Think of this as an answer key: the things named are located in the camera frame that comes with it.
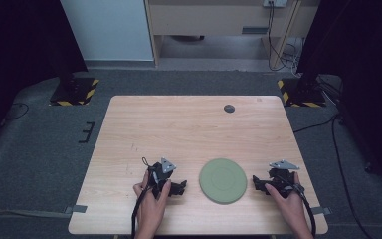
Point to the person's left hand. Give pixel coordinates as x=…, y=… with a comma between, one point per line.
x=151, y=205

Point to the grey power strip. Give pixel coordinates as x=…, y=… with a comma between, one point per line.
x=274, y=3

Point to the dark curtain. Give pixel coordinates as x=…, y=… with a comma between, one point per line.
x=361, y=66
x=20, y=49

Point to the grey tape strip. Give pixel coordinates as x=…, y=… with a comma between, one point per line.
x=78, y=209
x=321, y=210

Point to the grey round table grommet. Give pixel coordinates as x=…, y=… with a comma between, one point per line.
x=229, y=108

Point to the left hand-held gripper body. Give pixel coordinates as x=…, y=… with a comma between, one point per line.
x=160, y=172

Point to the person's right hand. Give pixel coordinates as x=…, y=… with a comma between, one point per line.
x=286, y=205

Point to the black yellow-striped stand base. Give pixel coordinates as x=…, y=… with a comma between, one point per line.
x=303, y=94
x=74, y=91

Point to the white cabinet panel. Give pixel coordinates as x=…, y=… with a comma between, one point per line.
x=106, y=30

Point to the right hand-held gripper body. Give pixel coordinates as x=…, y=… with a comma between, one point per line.
x=280, y=181

